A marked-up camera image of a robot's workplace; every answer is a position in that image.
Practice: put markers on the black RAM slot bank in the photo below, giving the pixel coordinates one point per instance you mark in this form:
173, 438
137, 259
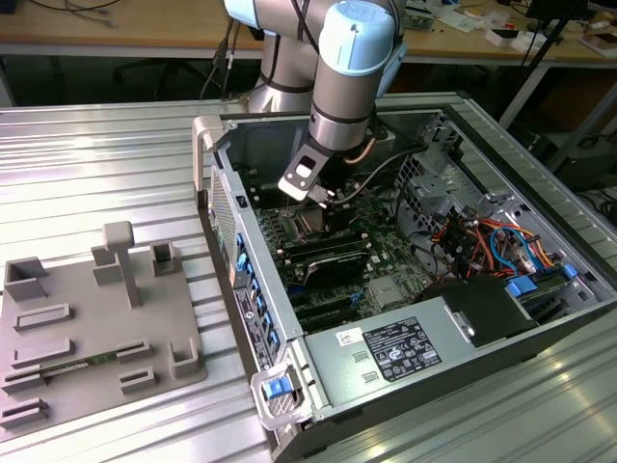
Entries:
265, 193
328, 246

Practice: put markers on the blue disk carrier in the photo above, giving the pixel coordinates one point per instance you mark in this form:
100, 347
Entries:
523, 285

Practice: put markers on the small white box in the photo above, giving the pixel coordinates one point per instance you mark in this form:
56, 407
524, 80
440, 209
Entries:
503, 36

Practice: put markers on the CPU socket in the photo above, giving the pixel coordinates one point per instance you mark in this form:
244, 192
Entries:
301, 224

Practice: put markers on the green motherboard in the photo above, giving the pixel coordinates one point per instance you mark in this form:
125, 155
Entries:
385, 251

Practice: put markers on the blue case latch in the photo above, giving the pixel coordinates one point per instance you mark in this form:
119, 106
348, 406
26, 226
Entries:
276, 388

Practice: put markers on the silver perforated drive cage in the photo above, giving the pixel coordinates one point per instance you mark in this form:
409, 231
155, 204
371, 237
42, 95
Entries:
434, 193

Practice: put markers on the silver chipset heatsink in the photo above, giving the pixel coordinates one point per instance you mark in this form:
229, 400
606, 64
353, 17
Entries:
388, 293

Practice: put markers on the grey power supply unit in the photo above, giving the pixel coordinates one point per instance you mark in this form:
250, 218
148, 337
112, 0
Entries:
337, 376

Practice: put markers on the black plastic air shroud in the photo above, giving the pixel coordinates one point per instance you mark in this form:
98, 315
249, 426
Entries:
487, 308

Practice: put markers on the long wooden desk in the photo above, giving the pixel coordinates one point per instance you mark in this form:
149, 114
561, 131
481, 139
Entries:
144, 29

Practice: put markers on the white paper sheet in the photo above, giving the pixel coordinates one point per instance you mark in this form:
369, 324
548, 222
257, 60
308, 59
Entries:
458, 19

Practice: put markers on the open grey PC case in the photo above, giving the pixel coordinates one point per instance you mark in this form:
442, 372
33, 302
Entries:
255, 149

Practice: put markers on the black expansion slot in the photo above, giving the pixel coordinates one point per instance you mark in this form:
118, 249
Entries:
332, 319
323, 304

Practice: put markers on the grey parts rack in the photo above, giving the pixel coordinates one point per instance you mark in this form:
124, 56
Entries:
96, 318

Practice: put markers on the black office chair base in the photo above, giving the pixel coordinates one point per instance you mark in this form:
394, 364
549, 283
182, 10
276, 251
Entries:
166, 68

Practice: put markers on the green RAM stick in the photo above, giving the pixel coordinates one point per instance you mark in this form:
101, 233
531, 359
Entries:
102, 359

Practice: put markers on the black monitor foot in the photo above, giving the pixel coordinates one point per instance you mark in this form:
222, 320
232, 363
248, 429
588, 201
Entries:
554, 7

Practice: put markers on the small green circuit board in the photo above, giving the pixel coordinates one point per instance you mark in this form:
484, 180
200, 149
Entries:
419, 21

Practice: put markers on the white tray with brown item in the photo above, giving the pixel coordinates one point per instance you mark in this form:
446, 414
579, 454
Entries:
602, 42

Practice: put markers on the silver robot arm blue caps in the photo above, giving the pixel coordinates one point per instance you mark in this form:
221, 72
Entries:
342, 96

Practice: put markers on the black computer tower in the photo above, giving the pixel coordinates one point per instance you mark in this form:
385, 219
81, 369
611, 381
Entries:
585, 166

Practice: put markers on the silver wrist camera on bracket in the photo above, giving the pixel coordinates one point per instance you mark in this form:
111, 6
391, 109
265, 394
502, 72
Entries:
301, 171

